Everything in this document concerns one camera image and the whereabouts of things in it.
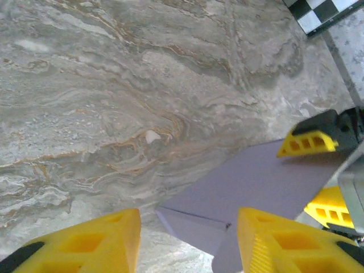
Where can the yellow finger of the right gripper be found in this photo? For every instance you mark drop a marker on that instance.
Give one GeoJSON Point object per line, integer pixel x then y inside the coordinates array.
{"type": "Point", "coordinates": [331, 209]}
{"type": "Point", "coordinates": [312, 142]}

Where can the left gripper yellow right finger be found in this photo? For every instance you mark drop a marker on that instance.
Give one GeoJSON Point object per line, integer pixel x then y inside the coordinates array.
{"type": "Point", "coordinates": [290, 247]}

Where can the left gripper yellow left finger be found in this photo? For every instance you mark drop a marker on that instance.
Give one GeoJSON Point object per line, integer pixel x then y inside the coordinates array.
{"type": "Point", "coordinates": [85, 244]}

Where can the lavender and white paper box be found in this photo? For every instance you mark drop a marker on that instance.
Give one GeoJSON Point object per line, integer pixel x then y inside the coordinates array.
{"type": "Point", "coordinates": [241, 185]}

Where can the black and white checkerboard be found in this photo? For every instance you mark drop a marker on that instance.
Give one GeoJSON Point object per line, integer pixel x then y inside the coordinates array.
{"type": "Point", "coordinates": [315, 12]}

